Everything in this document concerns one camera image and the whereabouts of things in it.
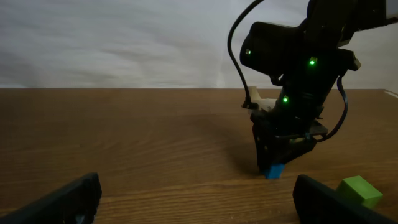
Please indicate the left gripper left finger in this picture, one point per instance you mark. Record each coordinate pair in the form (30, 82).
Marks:
(68, 202)

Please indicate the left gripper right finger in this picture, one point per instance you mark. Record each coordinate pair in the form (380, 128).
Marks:
(323, 205)

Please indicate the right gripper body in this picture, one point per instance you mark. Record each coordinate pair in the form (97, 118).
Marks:
(289, 126)

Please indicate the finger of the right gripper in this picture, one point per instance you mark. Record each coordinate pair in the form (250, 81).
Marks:
(265, 149)
(297, 152)

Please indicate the blue cube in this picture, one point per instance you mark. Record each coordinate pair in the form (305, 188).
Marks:
(274, 171)

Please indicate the green cube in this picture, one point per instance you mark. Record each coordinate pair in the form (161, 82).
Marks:
(360, 189)

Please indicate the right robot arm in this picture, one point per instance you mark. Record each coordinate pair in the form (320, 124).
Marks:
(280, 46)

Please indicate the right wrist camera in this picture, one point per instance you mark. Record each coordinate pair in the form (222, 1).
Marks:
(261, 101)

